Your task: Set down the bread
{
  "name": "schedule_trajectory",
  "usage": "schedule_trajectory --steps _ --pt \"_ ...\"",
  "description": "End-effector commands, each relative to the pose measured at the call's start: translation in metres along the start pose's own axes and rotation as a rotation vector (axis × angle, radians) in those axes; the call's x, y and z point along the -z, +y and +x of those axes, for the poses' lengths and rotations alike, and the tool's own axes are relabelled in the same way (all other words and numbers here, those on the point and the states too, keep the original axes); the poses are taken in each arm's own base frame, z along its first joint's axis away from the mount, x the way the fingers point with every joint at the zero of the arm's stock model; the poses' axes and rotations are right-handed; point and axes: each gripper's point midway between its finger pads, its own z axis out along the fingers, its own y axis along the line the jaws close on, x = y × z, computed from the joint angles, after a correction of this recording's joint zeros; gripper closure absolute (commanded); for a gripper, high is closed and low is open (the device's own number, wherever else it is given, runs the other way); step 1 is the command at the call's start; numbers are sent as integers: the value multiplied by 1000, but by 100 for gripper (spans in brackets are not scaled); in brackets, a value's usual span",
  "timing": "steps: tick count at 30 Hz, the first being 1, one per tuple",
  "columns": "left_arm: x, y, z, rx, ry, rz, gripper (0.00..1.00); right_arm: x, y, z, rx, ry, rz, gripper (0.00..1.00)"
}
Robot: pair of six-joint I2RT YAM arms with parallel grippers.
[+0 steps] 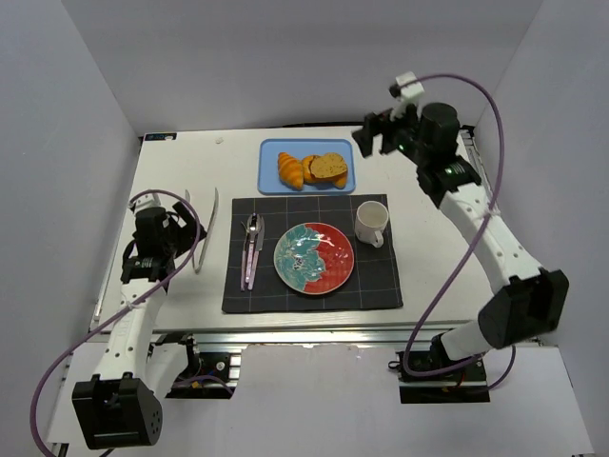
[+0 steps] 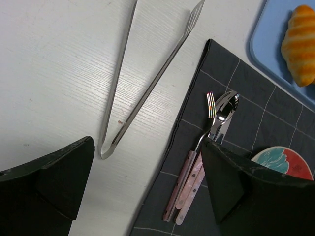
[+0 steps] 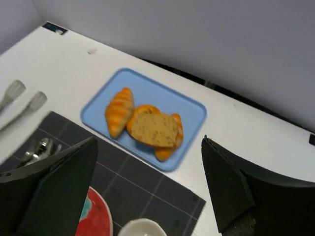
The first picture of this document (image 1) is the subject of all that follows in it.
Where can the teal and red plate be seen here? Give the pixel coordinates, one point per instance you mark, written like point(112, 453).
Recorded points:
point(314, 258)

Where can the silver fork pink handle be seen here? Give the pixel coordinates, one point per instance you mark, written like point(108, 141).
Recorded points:
point(244, 259)

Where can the dark checked placemat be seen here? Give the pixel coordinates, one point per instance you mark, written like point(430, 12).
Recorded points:
point(373, 284)

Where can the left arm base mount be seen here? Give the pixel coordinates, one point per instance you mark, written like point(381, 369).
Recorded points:
point(207, 373)

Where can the right croissant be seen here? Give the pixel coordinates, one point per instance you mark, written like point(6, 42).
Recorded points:
point(340, 181)

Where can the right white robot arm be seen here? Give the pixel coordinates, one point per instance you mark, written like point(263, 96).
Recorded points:
point(528, 299)

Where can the blue plastic tray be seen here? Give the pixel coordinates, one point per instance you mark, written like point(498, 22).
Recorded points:
point(269, 182)

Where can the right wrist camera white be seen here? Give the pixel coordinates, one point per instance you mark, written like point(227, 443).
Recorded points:
point(406, 89)

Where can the silver knife pink handle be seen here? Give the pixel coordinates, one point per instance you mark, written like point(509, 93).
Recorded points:
point(259, 239)

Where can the left croissant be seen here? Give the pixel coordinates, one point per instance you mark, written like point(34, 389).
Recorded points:
point(290, 171)

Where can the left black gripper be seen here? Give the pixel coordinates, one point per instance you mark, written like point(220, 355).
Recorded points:
point(182, 228)

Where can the clear plastic tongs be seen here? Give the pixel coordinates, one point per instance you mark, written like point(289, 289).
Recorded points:
point(198, 257)

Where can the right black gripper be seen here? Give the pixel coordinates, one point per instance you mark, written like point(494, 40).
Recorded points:
point(381, 131)

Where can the left corner label sticker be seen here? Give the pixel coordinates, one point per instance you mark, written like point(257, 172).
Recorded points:
point(160, 136)

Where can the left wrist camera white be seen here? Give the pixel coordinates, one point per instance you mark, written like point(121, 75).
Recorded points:
point(145, 200)

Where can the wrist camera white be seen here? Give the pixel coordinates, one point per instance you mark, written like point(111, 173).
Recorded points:
point(145, 200)
point(406, 89)

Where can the croissant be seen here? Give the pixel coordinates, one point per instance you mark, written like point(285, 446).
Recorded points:
point(340, 181)
point(290, 171)

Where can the golden bagel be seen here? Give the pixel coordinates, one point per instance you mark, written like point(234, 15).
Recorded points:
point(309, 177)

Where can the brown bread slice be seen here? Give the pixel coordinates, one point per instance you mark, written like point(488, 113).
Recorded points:
point(329, 166)

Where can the white mug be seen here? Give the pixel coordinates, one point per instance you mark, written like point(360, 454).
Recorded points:
point(371, 220)

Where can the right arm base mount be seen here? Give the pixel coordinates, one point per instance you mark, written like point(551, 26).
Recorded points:
point(465, 386)

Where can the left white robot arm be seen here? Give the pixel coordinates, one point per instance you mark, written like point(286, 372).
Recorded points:
point(120, 405)

